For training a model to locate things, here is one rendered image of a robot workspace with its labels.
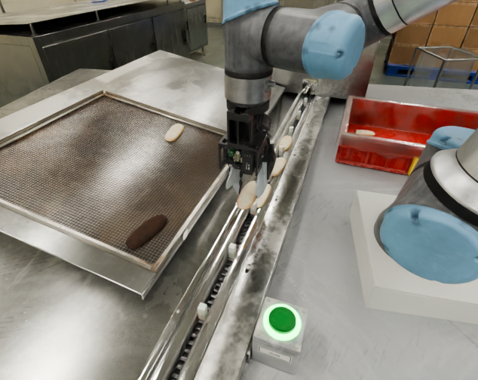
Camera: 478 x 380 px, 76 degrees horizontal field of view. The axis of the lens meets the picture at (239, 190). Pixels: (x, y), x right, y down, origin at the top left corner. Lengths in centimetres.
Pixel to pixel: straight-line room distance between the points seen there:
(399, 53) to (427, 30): 38
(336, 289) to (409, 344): 14
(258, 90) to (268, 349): 38
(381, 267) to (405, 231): 21
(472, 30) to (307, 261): 465
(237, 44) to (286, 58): 8
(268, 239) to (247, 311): 17
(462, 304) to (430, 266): 21
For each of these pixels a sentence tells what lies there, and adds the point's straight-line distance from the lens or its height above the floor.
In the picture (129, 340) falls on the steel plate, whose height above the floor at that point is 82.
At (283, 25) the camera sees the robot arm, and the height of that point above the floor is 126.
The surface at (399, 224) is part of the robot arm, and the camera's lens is 41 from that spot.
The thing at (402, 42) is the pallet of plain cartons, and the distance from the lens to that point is 502.
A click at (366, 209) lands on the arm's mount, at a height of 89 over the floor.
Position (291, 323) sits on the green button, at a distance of 48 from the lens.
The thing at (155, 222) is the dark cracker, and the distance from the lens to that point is 62.
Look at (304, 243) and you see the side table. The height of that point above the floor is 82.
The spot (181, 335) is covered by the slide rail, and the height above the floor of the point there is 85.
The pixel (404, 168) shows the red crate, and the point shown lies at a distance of 99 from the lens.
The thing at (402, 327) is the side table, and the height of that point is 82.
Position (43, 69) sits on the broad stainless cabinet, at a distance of 238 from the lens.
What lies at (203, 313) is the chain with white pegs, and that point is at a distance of 54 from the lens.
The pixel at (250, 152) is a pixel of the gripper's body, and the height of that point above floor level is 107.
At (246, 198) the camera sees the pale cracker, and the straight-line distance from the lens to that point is 63.
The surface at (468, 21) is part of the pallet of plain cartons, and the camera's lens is 507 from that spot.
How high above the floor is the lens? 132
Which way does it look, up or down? 37 degrees down
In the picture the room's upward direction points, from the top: straight up
